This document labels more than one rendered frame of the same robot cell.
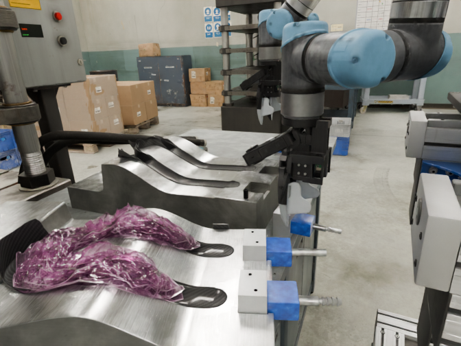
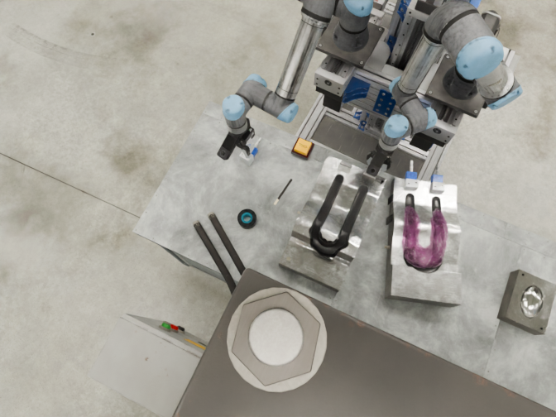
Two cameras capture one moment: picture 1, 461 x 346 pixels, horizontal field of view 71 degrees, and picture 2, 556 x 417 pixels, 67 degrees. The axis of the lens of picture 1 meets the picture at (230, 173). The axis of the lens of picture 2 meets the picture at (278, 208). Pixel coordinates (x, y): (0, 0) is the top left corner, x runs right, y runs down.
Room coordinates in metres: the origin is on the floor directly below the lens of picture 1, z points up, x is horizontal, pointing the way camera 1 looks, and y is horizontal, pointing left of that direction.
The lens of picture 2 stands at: (0.95, 0.62, 2.51)
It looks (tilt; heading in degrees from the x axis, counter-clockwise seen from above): 72 degrees down; 275
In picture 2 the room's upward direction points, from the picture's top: 3 degrees counter-clockwise
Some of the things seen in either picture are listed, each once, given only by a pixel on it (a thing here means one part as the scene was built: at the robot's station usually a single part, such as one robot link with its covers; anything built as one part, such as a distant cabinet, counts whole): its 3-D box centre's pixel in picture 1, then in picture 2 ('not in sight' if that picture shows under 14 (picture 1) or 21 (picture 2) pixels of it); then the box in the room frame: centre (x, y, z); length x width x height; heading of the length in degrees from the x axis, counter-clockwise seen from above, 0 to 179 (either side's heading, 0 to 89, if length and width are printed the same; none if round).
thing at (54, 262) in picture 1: (105, 244); (425, 235); (0.42, 0.19, 0.90); 0.26 x 0.18 x 0.08; 84
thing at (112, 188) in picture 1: (179, 176); (333, 220); (0.77, 0.13, 0.87); 0.50 x 0.26 x 0.14; 67
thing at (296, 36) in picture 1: (304, 58); (395, 130); (0.58, -0.13, 1.14); 0.09 x 0.08 x 0.11; 23
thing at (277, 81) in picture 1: (272, 79); (240, 132); (1.15, -0.16, 1.06); 0.09 x 0.08 x 0.12; 58
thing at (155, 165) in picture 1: (180, 159); (338, 214); (0.76, 0.12, 0.92); 0.35 x 0.16 x 0.09; 67
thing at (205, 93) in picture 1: (208, 87); not in sight; (7.54, 0.41, 0.42); 0.86 x 0.33 x 0.83; 67
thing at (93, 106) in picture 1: (71, 111); not in sight; (4.55, 2.17, 0.47); 1.22 x 0.80 x 0.94; 71
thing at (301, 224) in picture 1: (307, 225); not in sight; (0.57, -0.15, 0.83); 0.13 x 0.05 x 0.05; 62
